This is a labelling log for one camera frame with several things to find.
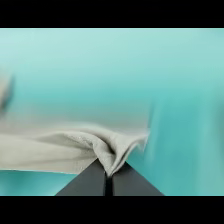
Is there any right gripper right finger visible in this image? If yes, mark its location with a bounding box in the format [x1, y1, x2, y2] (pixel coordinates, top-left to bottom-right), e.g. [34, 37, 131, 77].
[111, 161, 164, 197]

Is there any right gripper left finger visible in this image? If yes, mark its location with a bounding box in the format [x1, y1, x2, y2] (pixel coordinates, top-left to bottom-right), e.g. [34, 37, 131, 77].
[55, 158, 108, 197]

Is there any grey shirt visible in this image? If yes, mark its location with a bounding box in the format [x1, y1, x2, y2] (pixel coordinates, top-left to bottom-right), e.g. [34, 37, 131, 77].
[0, 71, 151, 178]

